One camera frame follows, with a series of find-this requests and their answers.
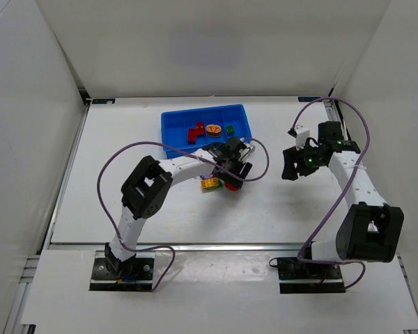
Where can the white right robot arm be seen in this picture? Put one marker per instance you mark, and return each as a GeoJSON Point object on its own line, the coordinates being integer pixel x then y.
{"type": "Point", "coordinates": [371, 228]}

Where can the small green lego brick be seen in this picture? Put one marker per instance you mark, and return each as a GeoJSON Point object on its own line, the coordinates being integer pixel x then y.
{"type": "Point", "coordinates": [230, 130]}

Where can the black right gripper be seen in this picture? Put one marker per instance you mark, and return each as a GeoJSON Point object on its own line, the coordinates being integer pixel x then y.
{"type": "Point", "coordinates": [292, 161]}

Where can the red lego brick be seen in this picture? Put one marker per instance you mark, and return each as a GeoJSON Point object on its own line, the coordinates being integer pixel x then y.
{"type": "Point", "coordinates": [200, 129]}
{"type": "Point", "coordinates": [191, 136]}

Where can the red green lego block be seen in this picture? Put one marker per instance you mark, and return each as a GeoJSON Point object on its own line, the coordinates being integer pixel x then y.
{"type": "Point", "coordinates": [231, 187]}

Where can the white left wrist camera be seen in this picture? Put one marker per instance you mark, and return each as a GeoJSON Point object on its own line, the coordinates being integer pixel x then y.
{"type": "Point", "coordinates": [247, 151]}

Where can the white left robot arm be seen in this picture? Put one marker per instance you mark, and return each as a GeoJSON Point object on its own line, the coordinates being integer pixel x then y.
{"type": "Point", "coordinates": [146, 188]}

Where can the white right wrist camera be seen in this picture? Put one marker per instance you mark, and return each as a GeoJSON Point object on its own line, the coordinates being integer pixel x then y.
{"type": "Point", "coordinates": [301, 134]}

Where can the blue plastic sorting tray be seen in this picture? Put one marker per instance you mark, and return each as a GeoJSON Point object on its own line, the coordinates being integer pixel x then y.
{"type": "Point", "coordinates": [175, 125]}

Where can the aluminium frame rail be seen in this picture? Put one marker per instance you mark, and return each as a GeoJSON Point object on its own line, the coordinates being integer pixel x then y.
{"type": "Point", "coordinates": [183, 247]}

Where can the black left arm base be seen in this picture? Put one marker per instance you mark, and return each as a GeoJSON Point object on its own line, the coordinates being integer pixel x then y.
{"type": "Point", "coordinates": [137, 276]}

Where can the orange round lego piece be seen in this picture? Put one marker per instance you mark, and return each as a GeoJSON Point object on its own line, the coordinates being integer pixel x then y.
{"type": "Point", "coordinates": [213, 130]}

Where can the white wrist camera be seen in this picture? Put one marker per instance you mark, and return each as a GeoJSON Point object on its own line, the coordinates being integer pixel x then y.
{"type": "Point", "coordinates": [301, 134]}
{"type": "Point", "coordinates": [247, 151]}

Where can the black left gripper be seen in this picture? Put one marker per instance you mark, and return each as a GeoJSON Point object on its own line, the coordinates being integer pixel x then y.
{"type": "Point", "coordinates": [237, 170]}

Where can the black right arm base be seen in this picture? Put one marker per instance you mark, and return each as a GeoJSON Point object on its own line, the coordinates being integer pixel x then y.
{"type": "Point", "coordinates": [305, 278]}

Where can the yellow lego brick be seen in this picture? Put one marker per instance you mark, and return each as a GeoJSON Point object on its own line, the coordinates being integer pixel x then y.
{"type": "Point", "coordinates": [211, 184]}

